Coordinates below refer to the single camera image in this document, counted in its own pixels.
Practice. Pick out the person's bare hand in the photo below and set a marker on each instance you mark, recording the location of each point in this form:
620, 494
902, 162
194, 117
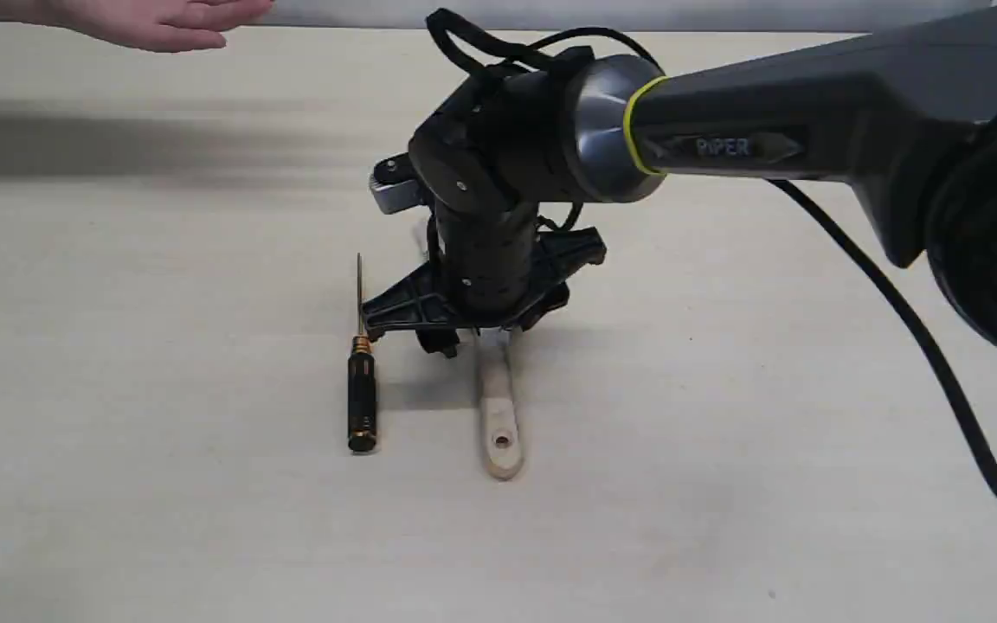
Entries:
154, 26

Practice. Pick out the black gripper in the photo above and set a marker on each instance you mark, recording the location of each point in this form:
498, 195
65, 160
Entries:
484, 271

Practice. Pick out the black gold precision screwdriver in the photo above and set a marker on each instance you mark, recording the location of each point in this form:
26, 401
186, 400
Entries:
362, 384

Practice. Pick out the wide wooden paint brush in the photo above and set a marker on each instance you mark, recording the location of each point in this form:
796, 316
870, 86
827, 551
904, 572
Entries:
502, 450

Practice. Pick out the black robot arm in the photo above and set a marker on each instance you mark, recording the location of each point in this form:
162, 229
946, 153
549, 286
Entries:
906, 118

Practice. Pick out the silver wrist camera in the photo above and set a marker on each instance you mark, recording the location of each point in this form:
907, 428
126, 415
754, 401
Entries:
395, 186

